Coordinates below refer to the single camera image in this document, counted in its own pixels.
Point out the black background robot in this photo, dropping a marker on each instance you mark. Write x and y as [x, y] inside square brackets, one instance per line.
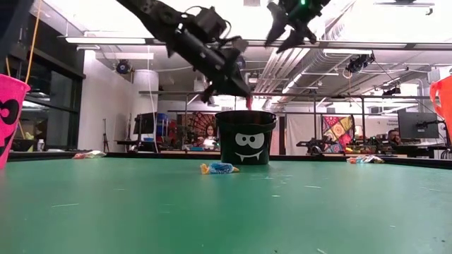
[310, 146]

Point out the blue yellow candy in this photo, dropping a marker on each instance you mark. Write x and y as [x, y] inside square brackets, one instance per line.
[219, 168]

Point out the black monitor back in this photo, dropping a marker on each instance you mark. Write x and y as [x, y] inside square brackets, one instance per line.
[418, 125]

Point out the black ceiling camera cluster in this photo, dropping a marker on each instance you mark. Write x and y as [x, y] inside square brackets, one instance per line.
[358, 63]

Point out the round black ceiling camera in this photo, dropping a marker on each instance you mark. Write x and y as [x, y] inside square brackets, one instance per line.
[123, 67]

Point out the white curtain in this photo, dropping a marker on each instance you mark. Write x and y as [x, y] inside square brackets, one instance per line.
[300, 134]

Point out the orange red candy bag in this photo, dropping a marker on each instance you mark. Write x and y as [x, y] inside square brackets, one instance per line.
[78, 155]

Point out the pink halloween bucket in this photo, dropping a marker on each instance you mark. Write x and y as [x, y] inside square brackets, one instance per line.
[10, 123]

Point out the white bottle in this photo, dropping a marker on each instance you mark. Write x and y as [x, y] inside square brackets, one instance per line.
[41, 145]

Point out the black background monitor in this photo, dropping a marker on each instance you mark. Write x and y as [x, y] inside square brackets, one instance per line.
[144, 123]

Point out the black tripod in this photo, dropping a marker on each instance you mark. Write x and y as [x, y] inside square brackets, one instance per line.
[105, 137]

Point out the black table edge frame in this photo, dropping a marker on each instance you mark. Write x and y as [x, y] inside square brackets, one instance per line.
[42, 156]

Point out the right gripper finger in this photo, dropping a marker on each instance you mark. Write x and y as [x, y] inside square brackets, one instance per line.
[278, 23]
[302, 33]

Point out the red mandala tapestry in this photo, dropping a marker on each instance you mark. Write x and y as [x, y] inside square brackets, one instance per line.
[197, 121]

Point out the orange halloween bucket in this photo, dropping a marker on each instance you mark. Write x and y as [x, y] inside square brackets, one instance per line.
[443, 102]

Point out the white column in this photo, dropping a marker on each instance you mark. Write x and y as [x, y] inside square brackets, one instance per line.
[145, 106]

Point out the yellow pole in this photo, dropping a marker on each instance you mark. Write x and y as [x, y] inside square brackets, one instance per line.
[34, 39]

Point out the black halloween face bucket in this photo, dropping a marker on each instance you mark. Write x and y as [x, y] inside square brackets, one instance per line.
[246, 141]

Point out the clear blue yellow candy bag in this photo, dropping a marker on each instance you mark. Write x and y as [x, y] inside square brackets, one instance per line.
[370, 159]

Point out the colourful patchwork tapestry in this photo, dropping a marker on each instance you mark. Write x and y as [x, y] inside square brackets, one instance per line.
[338, 132]

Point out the blue storage bin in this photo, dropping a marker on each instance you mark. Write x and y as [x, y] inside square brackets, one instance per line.
[161, 123]

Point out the person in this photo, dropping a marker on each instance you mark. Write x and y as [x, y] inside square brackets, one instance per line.
[209, 135]
[393, 137]

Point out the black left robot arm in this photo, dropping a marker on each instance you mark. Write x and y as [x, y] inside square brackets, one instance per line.
[152, 14]

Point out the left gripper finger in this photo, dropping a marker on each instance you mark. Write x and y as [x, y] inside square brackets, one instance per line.
[226, 88]
[238, 84]

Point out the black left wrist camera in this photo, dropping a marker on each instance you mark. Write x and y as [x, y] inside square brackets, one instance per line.
[208, 23]

